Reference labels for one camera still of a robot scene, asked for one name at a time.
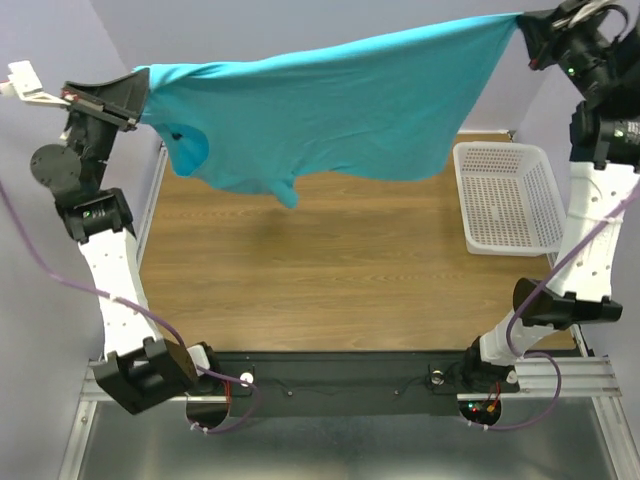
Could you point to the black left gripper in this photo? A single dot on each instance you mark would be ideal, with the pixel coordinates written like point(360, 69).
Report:
point(117, 102)

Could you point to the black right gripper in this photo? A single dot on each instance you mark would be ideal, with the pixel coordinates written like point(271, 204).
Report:
point(548, 41)

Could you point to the turquoise t shirt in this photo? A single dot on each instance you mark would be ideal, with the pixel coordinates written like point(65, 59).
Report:
point(385, 108)

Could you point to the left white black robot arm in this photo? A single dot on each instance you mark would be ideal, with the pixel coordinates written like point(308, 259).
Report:
point(140, 368)

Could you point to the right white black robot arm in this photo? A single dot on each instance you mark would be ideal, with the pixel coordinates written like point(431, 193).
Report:
point(604, 180)

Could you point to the white plastic laundry basket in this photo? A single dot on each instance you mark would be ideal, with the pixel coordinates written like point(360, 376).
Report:
point(509, 199)

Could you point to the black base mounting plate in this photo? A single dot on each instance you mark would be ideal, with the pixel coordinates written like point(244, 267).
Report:
point(351, 383)

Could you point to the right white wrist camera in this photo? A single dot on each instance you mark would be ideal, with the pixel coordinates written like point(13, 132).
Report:
point(570, 13)

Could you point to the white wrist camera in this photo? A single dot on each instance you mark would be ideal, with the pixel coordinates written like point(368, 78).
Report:
point(570, 13)
point(24, 84)

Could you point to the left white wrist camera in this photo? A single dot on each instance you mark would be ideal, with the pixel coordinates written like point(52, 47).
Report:
point(24, 84)

